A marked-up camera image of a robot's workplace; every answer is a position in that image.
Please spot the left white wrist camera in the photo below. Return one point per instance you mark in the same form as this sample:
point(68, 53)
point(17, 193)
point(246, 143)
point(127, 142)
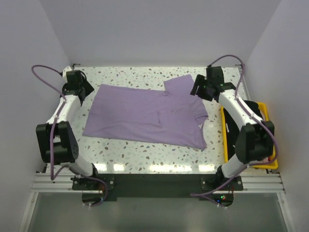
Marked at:
point(65, 70)

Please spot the black t shirt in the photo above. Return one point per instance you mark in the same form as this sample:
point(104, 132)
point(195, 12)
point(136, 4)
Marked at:
point(232, 130)

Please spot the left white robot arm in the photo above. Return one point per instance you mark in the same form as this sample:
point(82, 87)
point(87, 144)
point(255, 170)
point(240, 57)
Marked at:
point(57, 143)

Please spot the yellow plastic bin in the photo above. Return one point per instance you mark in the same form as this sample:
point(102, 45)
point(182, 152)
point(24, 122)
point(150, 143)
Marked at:
point(264, 112)

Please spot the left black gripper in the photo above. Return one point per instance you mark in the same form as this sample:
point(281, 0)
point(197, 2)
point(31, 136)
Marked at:
point(89, 89)

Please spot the purple t shirt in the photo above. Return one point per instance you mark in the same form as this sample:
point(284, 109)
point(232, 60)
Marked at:
point(171, 116)

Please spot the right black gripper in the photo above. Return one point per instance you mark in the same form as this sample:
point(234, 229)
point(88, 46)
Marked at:
point(199, 81)

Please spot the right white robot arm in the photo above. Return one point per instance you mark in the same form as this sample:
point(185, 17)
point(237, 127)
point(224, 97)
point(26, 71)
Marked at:
point(255, 139)

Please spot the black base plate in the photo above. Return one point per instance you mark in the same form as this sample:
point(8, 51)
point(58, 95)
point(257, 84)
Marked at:
point(143, 186)

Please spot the aluminium frame rail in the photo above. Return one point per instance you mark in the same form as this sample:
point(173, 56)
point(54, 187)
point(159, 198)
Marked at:
point(247, 183)

